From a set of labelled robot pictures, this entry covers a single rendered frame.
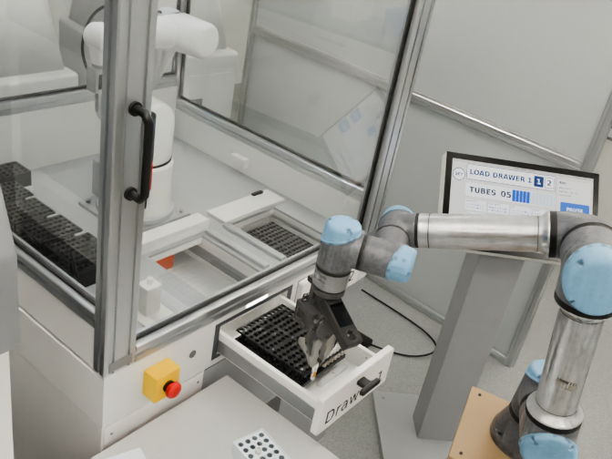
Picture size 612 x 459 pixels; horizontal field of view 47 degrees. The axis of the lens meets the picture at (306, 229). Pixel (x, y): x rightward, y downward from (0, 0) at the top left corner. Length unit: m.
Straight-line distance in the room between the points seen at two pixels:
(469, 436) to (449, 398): 0.97
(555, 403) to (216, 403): 0.78
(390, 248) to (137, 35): 0.61
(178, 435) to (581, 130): 2.03
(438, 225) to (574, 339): 0.34
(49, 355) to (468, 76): 2.20
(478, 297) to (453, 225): 1.03
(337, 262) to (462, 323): 1.19
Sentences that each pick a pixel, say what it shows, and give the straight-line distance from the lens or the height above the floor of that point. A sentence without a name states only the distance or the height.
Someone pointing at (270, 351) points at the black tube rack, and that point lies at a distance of 1.72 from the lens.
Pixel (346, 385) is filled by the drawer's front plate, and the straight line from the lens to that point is 1.64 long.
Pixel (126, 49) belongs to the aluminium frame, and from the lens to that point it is 1.21.
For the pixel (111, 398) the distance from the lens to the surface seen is 1.60.
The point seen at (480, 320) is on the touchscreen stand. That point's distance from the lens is 2.55.
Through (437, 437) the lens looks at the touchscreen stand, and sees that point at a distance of 2.90.
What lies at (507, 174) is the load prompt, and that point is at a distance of 2.34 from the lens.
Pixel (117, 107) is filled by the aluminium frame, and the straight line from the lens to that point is 1.23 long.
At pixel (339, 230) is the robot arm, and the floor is 1.33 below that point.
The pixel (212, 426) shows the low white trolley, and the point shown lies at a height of 0.76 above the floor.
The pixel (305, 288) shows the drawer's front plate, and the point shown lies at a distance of 1.94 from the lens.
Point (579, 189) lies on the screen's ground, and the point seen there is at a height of 1.15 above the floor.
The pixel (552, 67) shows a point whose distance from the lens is 3.05.
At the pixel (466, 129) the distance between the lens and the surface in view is 3.26.
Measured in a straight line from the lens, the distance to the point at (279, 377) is 1.67.
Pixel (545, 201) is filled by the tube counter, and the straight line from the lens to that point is 2.38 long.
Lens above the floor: 1.98
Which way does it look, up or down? 29 degrees down
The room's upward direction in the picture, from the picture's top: 11 degrees clockwise
